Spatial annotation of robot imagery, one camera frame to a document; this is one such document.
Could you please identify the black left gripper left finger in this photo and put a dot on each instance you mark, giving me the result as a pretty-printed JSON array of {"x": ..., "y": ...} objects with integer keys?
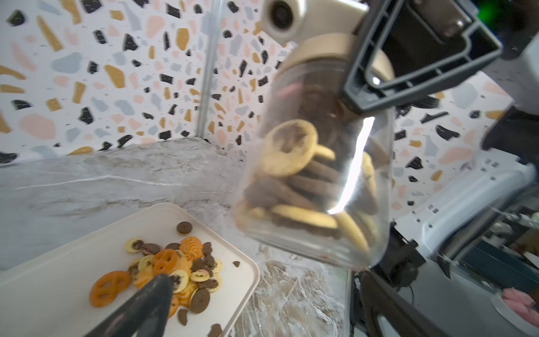
[{"x": 144, "y": 314}]

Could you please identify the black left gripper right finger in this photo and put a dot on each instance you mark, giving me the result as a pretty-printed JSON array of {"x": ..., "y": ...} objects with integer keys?
[{"x": 388, "y": 314}]

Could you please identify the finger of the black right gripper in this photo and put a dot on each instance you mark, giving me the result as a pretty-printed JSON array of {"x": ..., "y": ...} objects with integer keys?
[{"x": 406, "y": 50}]

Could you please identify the jar with beige lid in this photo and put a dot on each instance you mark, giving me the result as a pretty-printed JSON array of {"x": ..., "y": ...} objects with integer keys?
[{"x": 318, "y": 175}]

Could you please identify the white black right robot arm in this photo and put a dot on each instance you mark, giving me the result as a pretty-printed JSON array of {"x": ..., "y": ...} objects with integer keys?
[{"x": 449, "y": 224}]

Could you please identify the pile of poured cookies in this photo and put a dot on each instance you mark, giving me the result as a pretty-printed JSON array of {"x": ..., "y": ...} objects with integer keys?
[{"x": 194, "y": 267}]

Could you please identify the cream rectangular tray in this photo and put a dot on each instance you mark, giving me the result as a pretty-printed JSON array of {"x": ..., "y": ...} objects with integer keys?
[{"x": 49, "y": 295}]

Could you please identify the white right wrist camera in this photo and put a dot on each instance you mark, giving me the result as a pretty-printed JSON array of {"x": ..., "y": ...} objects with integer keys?
[{"x": 299, "y": 20}]

